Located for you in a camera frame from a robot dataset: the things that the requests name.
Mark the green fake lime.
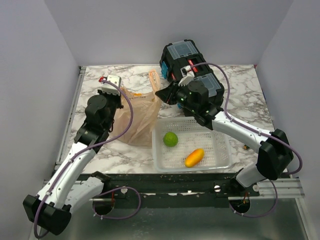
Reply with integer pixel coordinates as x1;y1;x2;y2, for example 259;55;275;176
163;131;179;147

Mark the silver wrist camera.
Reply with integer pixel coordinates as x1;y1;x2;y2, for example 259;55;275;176
99;74;122;96
178;65;195;86

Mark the orange yellow fake mango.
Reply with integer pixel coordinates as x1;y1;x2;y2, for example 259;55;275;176
184;148;205;168

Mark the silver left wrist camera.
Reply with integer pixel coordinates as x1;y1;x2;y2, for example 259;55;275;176
99;74;122;96

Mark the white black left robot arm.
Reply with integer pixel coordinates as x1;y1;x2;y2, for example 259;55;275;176
23;87;128;239

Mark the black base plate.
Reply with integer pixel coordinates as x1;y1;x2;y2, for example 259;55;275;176
51;172;293;210

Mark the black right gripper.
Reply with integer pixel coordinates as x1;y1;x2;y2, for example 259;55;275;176
155;79;198;114

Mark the white plastic basket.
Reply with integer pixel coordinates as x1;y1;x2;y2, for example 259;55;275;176
152;117;232;173

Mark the aluminium frame rail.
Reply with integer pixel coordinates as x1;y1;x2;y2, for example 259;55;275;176
29;66;308;240

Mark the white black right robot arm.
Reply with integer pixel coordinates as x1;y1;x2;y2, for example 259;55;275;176
155;80;294;196

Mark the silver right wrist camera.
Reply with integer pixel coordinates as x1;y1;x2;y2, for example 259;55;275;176
178;65;195;86

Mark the translucent orange plastic bag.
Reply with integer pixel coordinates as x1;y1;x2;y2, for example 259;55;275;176
118;69;162;147

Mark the black plastic toolbox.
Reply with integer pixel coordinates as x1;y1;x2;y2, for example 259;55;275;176
159;39;225;118

